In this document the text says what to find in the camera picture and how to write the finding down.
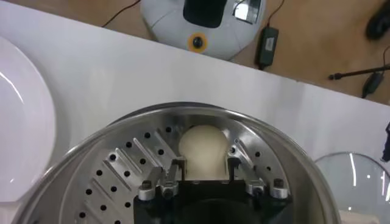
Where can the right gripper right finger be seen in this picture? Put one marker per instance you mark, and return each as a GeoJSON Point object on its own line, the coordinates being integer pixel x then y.
{"type": "Point", "coordinates": [259, 187]}

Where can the white steamed baozi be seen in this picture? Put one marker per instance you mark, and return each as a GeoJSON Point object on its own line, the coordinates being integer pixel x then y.
{"type": "Point", "coordinates": [202, 149]}

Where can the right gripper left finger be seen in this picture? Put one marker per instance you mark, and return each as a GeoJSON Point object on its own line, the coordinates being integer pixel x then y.
{"type": "Point", "coordinates": [167, 187]}

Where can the black rounded object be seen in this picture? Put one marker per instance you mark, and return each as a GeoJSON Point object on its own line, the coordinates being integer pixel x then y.
{"type": "Point", "coordinates": [379, 21]}

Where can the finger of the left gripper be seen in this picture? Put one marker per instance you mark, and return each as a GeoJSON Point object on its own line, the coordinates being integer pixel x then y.
{"type": "Point", "coordinates": [387, 143]}

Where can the white domed robot base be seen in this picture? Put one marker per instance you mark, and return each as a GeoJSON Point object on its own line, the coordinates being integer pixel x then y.
{"type": "Point", "coordinates": [170, 27]}

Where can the thin black rod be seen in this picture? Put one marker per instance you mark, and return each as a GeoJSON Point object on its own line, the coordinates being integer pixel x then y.
{"type": "Point", "coordinates": [359, 72]}

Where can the perforated steel steamer basket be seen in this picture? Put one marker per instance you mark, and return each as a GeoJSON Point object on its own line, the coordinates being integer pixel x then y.
{"type": "Point", "coordinates": [122, 170]}

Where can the small black inline adapter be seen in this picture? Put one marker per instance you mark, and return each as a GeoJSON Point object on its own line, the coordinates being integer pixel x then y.
{"type": "Point", "coordinates": [372, 85]}

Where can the black power adapter brick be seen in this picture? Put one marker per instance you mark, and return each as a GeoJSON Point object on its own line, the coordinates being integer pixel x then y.
{"type": "Point", "coordinates": [267, 45]}

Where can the large white plate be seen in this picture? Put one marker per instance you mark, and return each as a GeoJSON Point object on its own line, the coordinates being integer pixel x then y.
{"type": "Point", "coordinates": [21, 121]}

